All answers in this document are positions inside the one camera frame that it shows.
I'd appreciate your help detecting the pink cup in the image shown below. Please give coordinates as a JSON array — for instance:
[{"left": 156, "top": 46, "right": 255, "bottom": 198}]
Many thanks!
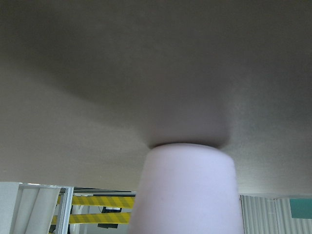
[{"left": 128, "top": 144, "right": 244, "bottom": 234}]

